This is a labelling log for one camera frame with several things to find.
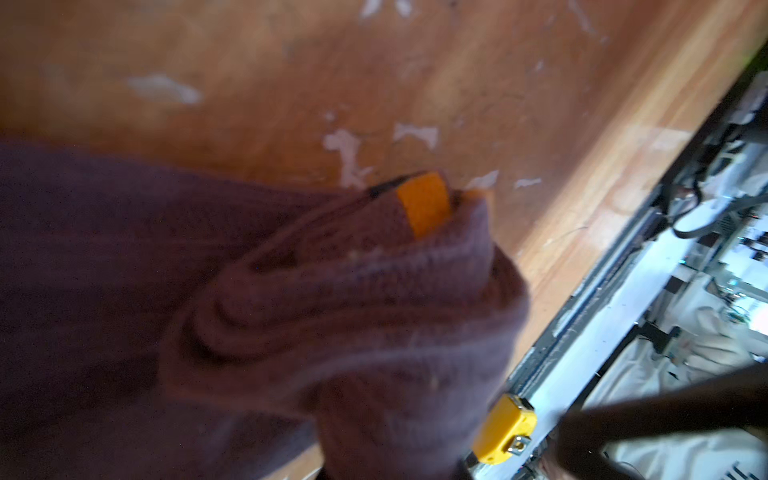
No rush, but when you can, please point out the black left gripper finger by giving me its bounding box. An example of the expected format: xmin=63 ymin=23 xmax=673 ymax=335
xmin=553 ymin=363 xmax=767 ymax=479

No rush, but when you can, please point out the purple sock beige toe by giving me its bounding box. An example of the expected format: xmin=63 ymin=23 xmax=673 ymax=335
xmin=1 ymin=140 xmax=529 ymax=479

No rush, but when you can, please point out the yellow tape measure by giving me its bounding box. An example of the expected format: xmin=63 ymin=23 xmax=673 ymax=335
xmin=472 ymin=393 xmax=538 ymax=465

